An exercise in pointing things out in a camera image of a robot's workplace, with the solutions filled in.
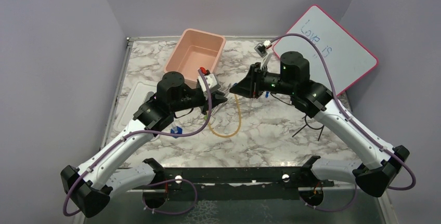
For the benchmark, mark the white plastic lid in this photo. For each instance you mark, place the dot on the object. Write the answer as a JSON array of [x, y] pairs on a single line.
[[139, 93]]

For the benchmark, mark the pink framed whiteboard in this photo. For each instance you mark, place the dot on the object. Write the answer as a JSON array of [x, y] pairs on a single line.
[[331, 51]]

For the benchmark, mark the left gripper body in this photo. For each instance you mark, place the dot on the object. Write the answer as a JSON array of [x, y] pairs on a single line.
[[199, 101]]

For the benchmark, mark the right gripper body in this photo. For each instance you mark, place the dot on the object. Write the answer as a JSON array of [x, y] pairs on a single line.
[[267, 81]]

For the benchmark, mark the black wire tripod stand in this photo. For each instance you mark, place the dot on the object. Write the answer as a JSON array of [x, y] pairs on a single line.
[[308, 125]]

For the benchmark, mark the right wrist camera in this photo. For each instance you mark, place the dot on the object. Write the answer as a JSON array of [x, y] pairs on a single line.
[[263, 49]]

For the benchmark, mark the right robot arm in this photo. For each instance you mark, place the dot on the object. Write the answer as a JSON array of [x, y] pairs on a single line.
[[379, 162]]

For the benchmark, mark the blue base measuring cylinder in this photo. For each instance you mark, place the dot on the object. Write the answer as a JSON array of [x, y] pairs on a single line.
[[176, 131]]

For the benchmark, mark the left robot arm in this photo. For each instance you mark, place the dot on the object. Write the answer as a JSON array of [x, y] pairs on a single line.
[[90, 186]]

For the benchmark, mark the pink plastic bin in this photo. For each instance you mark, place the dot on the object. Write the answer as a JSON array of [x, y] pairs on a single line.
[[195, 49]]

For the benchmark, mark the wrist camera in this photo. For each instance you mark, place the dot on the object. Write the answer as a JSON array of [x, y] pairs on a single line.
[[207, 80], [263, 49]]

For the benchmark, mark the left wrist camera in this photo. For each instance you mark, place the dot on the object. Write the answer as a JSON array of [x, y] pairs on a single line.
[[207, 80]]

